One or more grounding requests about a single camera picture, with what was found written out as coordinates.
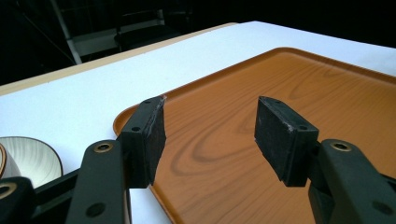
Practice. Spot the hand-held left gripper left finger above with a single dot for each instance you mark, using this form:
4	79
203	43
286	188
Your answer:
137	149

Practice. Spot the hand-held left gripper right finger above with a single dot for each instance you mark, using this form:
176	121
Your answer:
289	146

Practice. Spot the wood-grain brown tray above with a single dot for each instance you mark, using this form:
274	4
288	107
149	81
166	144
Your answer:
236	130

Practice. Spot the white ribbed bowl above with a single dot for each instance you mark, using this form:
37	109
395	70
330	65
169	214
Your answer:
31	158

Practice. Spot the metal stand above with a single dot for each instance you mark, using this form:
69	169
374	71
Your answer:
93	37

